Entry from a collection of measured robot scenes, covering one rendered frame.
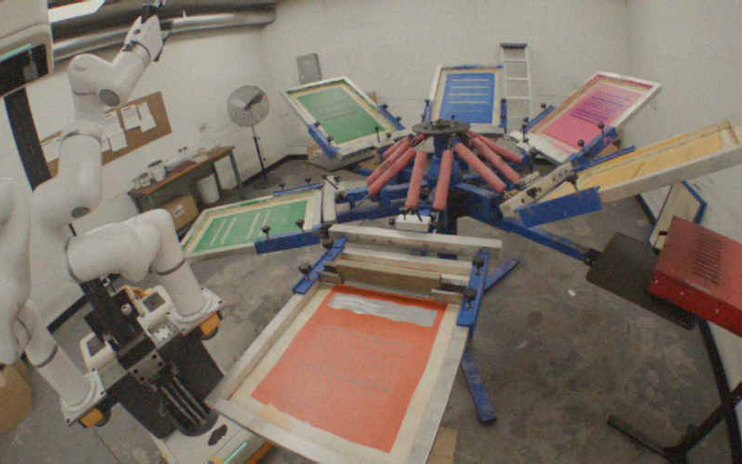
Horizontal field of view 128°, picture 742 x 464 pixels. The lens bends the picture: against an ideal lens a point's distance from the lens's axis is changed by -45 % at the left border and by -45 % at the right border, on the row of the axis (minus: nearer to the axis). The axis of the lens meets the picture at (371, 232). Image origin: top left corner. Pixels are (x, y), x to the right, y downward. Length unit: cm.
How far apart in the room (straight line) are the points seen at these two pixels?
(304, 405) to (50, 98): 406
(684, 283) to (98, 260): 139
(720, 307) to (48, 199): 155
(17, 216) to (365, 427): 88
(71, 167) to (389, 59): 490
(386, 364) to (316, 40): 534
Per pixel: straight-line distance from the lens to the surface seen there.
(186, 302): 96
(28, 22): 74
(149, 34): 82
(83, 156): 61
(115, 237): 60
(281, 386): 94
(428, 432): 76
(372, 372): 90
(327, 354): 97
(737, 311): 118
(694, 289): 114
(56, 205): 61
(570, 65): 495
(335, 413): 85
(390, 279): 105
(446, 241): 119
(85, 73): 73
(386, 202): 166
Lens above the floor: 168
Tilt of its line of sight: 30 degrees down
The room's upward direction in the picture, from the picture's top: 9 degrees counter-clockwise
